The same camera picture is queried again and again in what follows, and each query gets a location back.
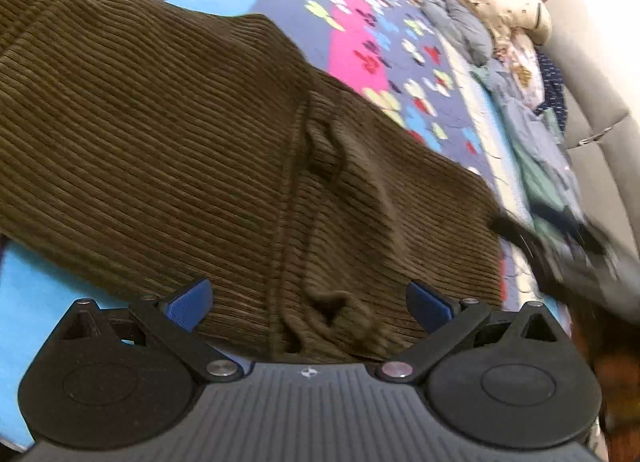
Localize pile of assorted clothes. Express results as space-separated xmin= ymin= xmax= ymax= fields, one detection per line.
xmin=413 ymin=0 xmax=586 ymax=250

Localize brown corduroy pants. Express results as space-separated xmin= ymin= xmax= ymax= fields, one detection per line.
xmin=1 ymin=0 xmax=501 ymax=362

